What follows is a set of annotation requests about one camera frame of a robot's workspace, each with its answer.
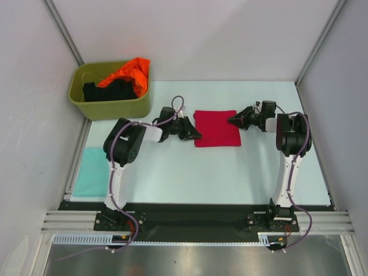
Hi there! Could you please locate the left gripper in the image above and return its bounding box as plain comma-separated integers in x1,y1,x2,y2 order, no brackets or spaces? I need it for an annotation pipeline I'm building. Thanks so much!
167,116,202,141

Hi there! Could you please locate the magenta red t shirt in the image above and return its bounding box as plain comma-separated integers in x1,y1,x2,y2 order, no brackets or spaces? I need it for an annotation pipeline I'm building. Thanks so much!
193,110,242,148

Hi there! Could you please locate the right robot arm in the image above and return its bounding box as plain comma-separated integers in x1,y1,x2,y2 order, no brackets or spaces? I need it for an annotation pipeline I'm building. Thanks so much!
228,101,312,232

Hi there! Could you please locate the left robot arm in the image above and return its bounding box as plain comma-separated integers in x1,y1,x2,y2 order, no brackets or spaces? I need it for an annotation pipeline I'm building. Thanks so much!
100,106,202,230

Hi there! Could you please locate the orange t shirt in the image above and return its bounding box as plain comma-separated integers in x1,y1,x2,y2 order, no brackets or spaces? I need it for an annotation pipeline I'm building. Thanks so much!
97,57,151,98

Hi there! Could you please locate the black t shirt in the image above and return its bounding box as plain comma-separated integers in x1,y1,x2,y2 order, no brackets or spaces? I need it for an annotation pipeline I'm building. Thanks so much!
83,79,138,102

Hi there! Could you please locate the folded teal t shirt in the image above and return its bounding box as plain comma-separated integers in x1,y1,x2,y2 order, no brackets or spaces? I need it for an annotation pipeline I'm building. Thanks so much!
72,148,110,201

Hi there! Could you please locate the olive green plastic bin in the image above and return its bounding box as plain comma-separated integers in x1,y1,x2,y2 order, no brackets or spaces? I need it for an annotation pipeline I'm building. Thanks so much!
68,60,151,121

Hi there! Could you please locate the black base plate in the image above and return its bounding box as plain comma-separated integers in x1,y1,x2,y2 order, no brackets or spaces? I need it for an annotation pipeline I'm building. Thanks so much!
58,201,337,244

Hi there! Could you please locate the slotted cable duct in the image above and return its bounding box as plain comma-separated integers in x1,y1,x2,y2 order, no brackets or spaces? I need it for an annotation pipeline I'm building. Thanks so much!
53,233,136,245

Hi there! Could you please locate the aluminium frame rail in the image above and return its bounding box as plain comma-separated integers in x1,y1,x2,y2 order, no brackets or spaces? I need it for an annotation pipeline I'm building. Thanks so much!
41,210,97,233

